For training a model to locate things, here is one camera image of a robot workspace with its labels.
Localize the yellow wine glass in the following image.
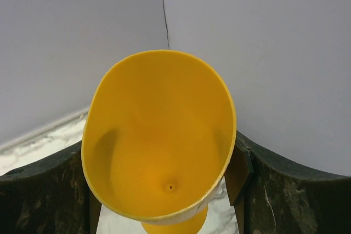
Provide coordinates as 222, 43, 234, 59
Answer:
81, 49, 237, 233

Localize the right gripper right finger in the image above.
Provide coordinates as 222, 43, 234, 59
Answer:
225, 133, 350, 233

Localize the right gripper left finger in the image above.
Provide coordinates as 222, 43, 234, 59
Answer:
1, 142, 101, 233

